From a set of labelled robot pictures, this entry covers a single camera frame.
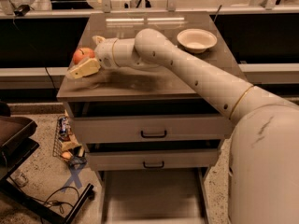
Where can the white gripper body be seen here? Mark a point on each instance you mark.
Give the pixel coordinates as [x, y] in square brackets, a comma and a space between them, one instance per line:
[105, 54]

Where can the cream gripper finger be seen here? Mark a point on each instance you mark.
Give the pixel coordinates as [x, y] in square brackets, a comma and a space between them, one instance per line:
[86, 67]
[97, 39]

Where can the red apple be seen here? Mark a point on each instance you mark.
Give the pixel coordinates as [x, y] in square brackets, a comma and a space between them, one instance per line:
[82, 53]

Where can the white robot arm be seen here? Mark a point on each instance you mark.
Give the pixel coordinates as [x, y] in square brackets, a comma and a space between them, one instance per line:
[264, 155]

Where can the top drawer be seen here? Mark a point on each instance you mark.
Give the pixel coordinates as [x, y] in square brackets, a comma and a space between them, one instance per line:
[150, 128]

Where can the grey drawer cabinet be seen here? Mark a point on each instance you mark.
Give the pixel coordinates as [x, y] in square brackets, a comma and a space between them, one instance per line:
[142, 91]

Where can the middle drawer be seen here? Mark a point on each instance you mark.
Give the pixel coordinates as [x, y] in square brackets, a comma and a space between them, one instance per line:
[156, 159]

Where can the open bottom drawer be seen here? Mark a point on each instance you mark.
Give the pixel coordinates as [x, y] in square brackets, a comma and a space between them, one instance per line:
[170, 196]

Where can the black power adapter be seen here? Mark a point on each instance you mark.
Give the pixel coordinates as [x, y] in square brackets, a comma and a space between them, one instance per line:
[22, 10]

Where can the white bowl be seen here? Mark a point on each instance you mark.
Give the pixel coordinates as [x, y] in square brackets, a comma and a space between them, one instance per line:
[196, 40]

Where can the dark chair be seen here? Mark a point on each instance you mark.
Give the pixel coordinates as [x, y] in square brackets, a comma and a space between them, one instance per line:
[16, 146]

